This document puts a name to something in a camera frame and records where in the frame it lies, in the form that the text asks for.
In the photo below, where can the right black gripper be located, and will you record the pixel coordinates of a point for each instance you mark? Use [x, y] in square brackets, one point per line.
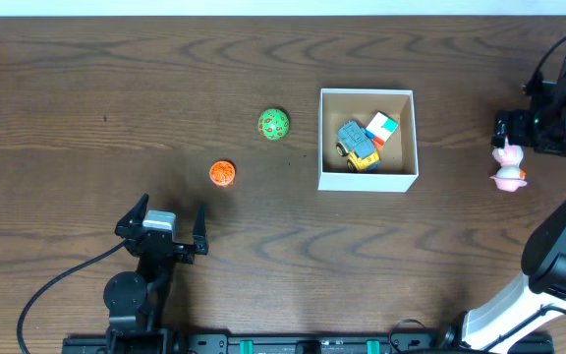
[519, 119]

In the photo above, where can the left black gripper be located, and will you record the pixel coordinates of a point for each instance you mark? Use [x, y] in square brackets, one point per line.
[160, 240]

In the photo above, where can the pink white toy figure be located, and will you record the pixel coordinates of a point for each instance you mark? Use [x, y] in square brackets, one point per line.
[509, 177]

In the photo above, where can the orange patterned ball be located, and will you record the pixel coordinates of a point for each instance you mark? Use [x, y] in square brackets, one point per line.
[222, 173]

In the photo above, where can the colourful puzzle cube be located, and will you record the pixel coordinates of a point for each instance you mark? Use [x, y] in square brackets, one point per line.
[380, 129]

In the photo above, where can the green number ball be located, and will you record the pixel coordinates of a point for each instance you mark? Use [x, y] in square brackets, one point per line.
[273, 124]

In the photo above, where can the grey yellow toy truck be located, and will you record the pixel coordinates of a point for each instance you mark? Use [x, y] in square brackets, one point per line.
[358, 149]

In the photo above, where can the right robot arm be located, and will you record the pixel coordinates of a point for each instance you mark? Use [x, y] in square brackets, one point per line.
[538, 294]

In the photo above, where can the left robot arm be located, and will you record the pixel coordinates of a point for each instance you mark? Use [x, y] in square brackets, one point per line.
[136, 299]

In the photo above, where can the white cardboard box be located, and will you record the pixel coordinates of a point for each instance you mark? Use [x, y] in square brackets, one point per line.
[399, 166]

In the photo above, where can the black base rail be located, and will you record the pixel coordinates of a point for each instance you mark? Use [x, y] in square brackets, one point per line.
[307, 344]

